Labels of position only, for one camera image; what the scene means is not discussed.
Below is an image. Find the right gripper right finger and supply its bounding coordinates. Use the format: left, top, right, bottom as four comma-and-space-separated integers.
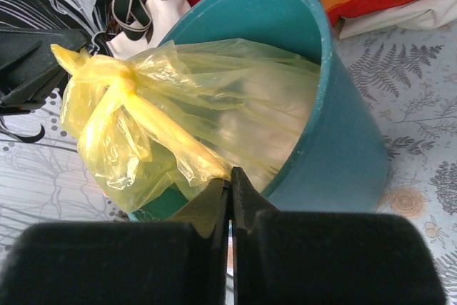
231, 167, 446, 304

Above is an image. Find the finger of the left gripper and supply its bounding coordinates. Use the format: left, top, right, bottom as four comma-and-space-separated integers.
1, 28, 89, 112

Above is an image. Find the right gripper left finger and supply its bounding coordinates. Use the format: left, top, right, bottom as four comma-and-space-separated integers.
1, 179, 230, 304

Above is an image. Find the teal trash bin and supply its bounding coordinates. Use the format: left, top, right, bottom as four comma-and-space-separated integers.
126, 0, 389, 224

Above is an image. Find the yellow trash bag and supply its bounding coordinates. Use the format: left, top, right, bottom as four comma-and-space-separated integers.
51, 39, 321, 219

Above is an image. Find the cream canvas tote bag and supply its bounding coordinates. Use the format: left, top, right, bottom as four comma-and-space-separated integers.
107, 0, 191, 60

